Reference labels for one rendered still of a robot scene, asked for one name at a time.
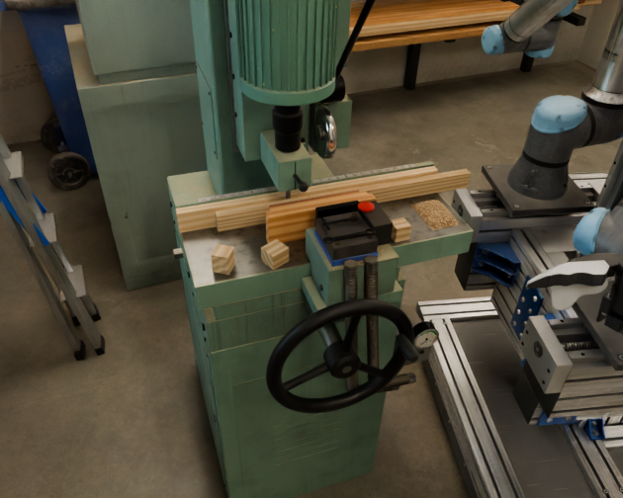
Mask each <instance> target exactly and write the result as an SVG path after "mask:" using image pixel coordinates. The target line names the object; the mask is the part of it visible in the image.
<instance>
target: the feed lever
mask: <svg viewBox="0 0 623 498"><path fill-rule="evenodd" d="M374 2H375V0H366V2H365V4H364V7H363V9H362V11H361V13H360V16H359V18H358V20H357V22H356V25H355V27H354V29H353V31H352V33H351V36H350V38H349V40H348V42H347V45H346V47H345V48H344V50H343V53H342V55H341V57H340V59H339V61H338V64H337V66H336V73H335V89H334V91H333V93H332V94H331V95H330V96H329V97H327V98H325V99H324V100H321V101H320V102H321V103H322V104H325V103H333V102H341V101H342V100H343V99H344V97H345V82H344V79H343V77H342V75H341V72H342V69H343V67H344V65H345V63H346V61H347V59H348V57H349V55H350V52H351V50H352V48H353V46H354V44H355V42H356V41H357V39H358V36H359V34H360V32H361V30H362V28H363V26H364V24H365V22H366V19H367V17H368V15H369V13H370V11H371V9H372V7H373V5H374Z"/></svg>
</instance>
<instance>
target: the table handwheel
mask: <svg viewBox="0 0 623 498"><path fill-rule="evenodd" d="M304 302H305V304H306V307H307V309H308V311H309V313H310V315H309V316H308V317H306V318H305V319H303V320H302V321H300V322H299V323H298V324H296V325H295V326H294V327H293V328H292V329H291V330H289V331H288V332H287V333H286V334H285V336H284V337H283V338H282V339H281V340H280V341H279V343H278V344H277V346H276V347H275V349H274V350H273V352H272V354H271V356H270V359H269V361H268V365H267V369H266V382H267V386H268V389H269V391H270V393H271V395H272V396H273V397H274V399H275V400H276V401H278V402H279V403H280V404H281V405H283V406H284V407H286V408H288V409H291V410H294V411H298V412H302V413H325V412H331V411H336V410H339V409H343V408H346V407H349V406H351V405H354V404H356V403H358V402H361V401H363V400H365V399H366V398H368V397H370V396H372V395H373V394H375V393H376V392H378V391H379V390H381V389H382V388H383V387H385V386H386V385H387V384H388V383H389V382H390V381H391V380H392V379H393V378H394V377H395V376H396V375H397V374H398V373H399V372H400V371H401V369H402V368H403V366H404V365H405V363H406V358H405V357H404V355H403V353H402V351H401V348H400V346H399V345H398V347H397V349H396V351H395V353H394V355H393V357H392V358H391V359H390V361H389V362H388V363H387V365H386V366H385V367H384V368H383V369H382V370H381V369H378V368H375V367H372V366H369V365H367V364H364V363H362V362H361V360H360V358H359V356H358V354H357V353H356V351H355V349H354V347H353V345H352V343H353V340H354V336H355V333H356V330H357V327H358V324H359V322H360V319H361V316H362V315H377V316H381V317H384V318H387V319H389V320H390V321H392V322H393V323H394V324H395V325H396V326H397V328H398V331H399V334H400V333H403V334H404V335H405V337H406V338H407V339H408V340H409V341H410V342H411V344H412V345H413V340H414V334H413V327H412V324H411V322H410V320H409V318H408V317H407V315H406V314H405V313H404V312H403V311H402V310H401V309H400V308H398V307H397V306H395V305H393V304H391V303H389V302H386V301H382V300H378V299H370V298H361V299H352V300H346V301H342V302H338V303H335V304H333V305H330V306H328V307H325V308H323V309H321V310H319V311H317V312H315V313H313V312H312V309H311V307H310V305H309V303H308V301H307V299H306V296H304ZM347 317H351V319H350V322H349V326H348V329H347V332H346V334H345V337H344V340H343V339H342V337H341V335H340V333H339V331H338V329H337V328H336V326H335V324H334V321H337V320H340V319H343V318H347ZM316 330H317V331H318V333H319V335H320V338H321V340H322V342H323V344H324V346H325V348H326V350H325V351H324V353H323V358H324V360H325V363H323V364H321V365H319V366H318V367H316V368H314V369H312V370H310V371H308V372H306V373H303V374H301V375H299V376H297V377H295V378H293V379H290V380H288V381H286V382H284V383H282V370H283V366H284V364H285V362H286V360H287V359H288V357H289V356H290V354H291V353H292V352H293V350H294V349H295V348H296V347H297V346H298V345H299V344H300V343H301V342H302V341H303V340H304V339H306V338H307V337H308V336H309V335H310V334H311V333H313V332H314V331H316ZM357 371H361V372H364V373H367V374H371V375H374V377H372V378H371V379H370V380H368V381H367V382H365V383H364V384H362V385H360V386H358V387H356V388H354V389H352V390H350V391H347V392H345V393H342V394H339V395H335V396H331V397H325V398H303V397H299V396H297V395H295V394H293V393H291V392H290V391H289V390H291V389H293V388H295V387H297V386H299V385H301V384H302V383H304V382H306V381H308V380H311V379H313V378H315V377H317V376H319V375H322V374H325V373H327V372H330V374H331V375H332V376H333V377H336V378H347V377H350V376H352V375H354V374H355V373H356V372H357Z"/></svg>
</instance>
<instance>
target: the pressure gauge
mask: <svg viewBox="0 0 623 498"><path fill-rule="evenodd" d="M413 334H414V340H413V344H414V346H415V347H416V348H417V349H425V348H428V347H430V346H432V345H433V344H434V343H435V342H436V341H437V340H438V338H439V332H438V330H436V328H435V327H434V325H433V324H432V323H431V322H429V321H423V322H420V323H418V324H416V325H415V326H414V327H413ZM426 338H427V339H428V340H427V341H426V340H425V339H426ZM424 341H425V342H424ZM423 342H424V343H423ZM422 343H423V344H422ZM421 344H422V345H421ZM420 345H421V346H420Z"/></svg>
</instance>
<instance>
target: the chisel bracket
mask: <svg viewBox="0 0 623 498"><path fill-rule="evenodd" d="M260 151H261V160H262V162H263V164H264V166H265V168H266V169H267V171H268V173H269V175H270V177H271V179H272V181H273V183H274V184H275V186H276V188H277V190H278V192H280V193H281V192H287V191H292V190H298V189H299V188H298V185H299V184H298V183H297V181H296V180H295V179H294V177H293V175H294V174H298V175H299V177H300V178H301V179H302V181H303V182H306V183H308V185H309V187H310V186H311V185H312V158H311V156H310V155H309V153H308V152H307V150H306V149H305V147H304V146H303V144H302V143H301V147H300V149H298V150H296V151H293V152H283V151H280V150H278V149H277V148H276V147H275V130H274V129H268V130H261V131H260Z"/></svg>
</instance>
